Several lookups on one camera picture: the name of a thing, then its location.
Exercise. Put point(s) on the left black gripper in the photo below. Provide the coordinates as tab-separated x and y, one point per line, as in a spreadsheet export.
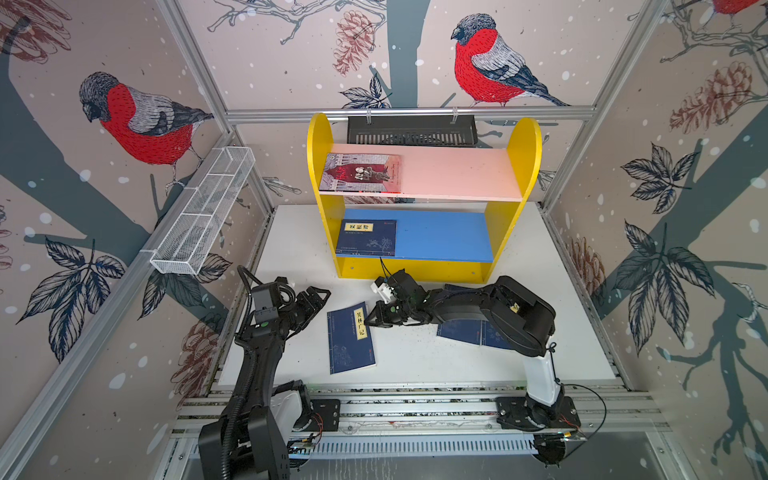
308	306

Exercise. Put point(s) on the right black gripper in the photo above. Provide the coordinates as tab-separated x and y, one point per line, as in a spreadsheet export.
384	316

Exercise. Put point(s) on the navy blue book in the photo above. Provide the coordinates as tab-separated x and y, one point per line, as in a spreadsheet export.
349	339
491	337
466	329
368	238

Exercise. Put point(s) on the red illustrated book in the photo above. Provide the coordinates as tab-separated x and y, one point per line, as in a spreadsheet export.
357	172

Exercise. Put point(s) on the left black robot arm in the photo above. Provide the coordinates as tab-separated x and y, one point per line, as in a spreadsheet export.
246	442

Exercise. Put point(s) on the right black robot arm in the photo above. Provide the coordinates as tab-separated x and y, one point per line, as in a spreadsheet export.
523	319

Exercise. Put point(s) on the yellow pink blue shelf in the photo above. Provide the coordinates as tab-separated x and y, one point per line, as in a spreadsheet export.
455	208

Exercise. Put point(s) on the black mesh tray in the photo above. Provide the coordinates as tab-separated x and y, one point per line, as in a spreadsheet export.
430	130

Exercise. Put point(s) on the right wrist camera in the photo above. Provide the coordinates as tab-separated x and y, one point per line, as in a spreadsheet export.
381	287

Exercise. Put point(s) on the aluminium mounting rail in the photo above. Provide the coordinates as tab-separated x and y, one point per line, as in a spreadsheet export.
474	410

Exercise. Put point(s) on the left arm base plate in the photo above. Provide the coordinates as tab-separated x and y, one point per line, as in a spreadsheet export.
325	417

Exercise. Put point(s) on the white wire mesh basket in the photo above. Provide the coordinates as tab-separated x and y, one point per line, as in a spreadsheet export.
193	232

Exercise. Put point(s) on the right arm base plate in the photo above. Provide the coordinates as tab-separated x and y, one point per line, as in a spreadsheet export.
527	415

